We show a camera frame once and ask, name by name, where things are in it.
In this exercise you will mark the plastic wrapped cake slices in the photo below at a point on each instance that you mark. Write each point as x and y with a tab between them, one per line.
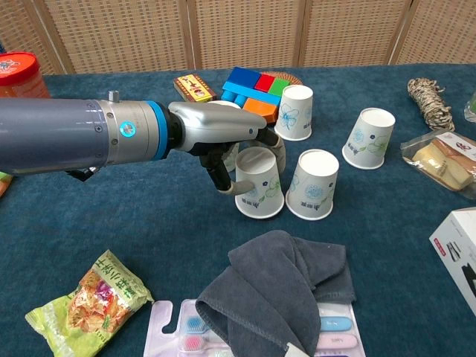
442	160

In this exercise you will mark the light blue toy block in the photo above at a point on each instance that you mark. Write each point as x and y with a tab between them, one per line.
245	93

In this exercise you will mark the woven bamboo folding screen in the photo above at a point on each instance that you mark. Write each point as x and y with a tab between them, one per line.
238	33

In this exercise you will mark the white floral paper cup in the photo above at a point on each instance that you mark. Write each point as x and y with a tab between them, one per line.
295	111
312	189
368	141
260	201

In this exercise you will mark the dark grey towel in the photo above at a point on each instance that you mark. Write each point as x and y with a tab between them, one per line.
275	290

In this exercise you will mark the green white snack bag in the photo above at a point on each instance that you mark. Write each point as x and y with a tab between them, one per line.
3	184

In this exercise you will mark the orange toy block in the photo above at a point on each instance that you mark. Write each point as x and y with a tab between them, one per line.
262	108

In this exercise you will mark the red lidded snack tub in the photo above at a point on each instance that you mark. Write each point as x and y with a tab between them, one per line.
18	78

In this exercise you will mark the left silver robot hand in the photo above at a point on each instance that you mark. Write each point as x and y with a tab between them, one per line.
215	122

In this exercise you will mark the toothbrush blister pack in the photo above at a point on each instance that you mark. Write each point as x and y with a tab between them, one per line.
156	316

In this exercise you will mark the white carton box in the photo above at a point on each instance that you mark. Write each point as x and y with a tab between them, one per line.
453	238

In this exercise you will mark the stack of upright paper cups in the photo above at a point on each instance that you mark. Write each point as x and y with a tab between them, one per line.
231	158

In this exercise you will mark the yellow-green chips bag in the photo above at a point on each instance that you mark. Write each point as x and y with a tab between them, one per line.
89	305

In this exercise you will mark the blue felt table cover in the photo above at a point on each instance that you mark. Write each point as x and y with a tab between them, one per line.
111	223

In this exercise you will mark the round woven coaster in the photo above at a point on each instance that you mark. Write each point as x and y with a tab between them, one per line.
294	78

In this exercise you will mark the red toy block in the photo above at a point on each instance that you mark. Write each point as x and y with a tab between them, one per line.
267	82

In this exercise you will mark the red yellow small box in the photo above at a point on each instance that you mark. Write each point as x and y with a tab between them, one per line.
195	89

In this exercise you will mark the green toy block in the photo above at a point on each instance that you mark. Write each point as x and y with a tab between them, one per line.
279	87

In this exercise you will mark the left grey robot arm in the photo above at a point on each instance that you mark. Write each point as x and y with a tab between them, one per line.
56	130

